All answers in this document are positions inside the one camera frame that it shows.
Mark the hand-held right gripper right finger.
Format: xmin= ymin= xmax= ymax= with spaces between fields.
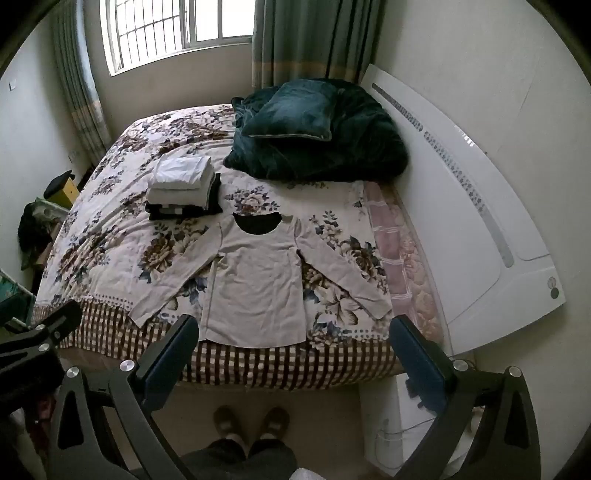
xmin=389 ymin=316 xmax=542 ymax=480

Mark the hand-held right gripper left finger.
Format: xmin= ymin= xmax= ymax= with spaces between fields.
xmin=46 ymin=315 xmax=200 ymax=480

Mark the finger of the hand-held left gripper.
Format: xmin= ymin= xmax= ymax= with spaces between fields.
xmin=0 ymin=300 xmax=83 ymax=357

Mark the beige long-sleeve shirt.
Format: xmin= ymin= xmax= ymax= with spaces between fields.
xmin=129 ymin=212 xmax=393 ymax=347

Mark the dark clothes pile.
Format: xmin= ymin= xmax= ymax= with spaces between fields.
xmin=17 ymin=198 xmax=63 ymax=271

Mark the stack of folded clothes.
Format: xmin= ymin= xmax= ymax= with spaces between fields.
xmin=145 ymin=172 xmax=223 ymax=220

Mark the white nightstand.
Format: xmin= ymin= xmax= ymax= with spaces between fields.
xmin=359 ymin=371 xmax=476 ymax=478

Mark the person's left shoe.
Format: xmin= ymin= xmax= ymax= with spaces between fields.
xmin=213 ymin=405 xmax=246 ymax=445

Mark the person's shoe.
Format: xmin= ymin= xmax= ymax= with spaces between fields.
xmin=257 ymin=406 xmax=291 ymax=441
xmin=213 ymin=405 xmax=246 ymax=445

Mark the pink mattress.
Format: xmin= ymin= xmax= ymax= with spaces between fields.
xmin=362 ymin=181 xmax=445 ymax=344

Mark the person's right shoe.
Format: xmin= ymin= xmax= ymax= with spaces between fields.
xmin=257 ymin=406 xmax=291 ymax=441

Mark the yellow box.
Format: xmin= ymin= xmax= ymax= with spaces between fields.
xmin=48 ymin=178 xmax=80 ymax=209

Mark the floral bedsheet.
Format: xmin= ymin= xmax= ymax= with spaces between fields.
xmin=34 ymin=103 xmax=419 ymax=385

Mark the white headboard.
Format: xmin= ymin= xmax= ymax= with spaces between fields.
xmin=359 ymin=64 xmax=567 ymax=357

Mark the white folded garment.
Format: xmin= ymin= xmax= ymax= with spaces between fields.
xmin=154 ymin=156 xmax=214 ymax=184
xmin=148 ymin=179 xmax=211 ymax=205

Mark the dark green quilt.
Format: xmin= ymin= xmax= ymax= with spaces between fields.
xmin=223 ymin=78 xmax=410 ymax=182

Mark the green striped curtain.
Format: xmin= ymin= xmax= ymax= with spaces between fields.
xmin=251 ymin=0 xmax=385 ymax=91
xmin=50 ymin=0 xmax=112 ymax=168

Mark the dark green pillow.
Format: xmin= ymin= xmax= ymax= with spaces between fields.
xmin=241 ymin=79 xmax=342 ymax=141

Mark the barred window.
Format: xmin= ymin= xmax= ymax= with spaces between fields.
xmin=102 ymin=0 xmax=257 ymax=75

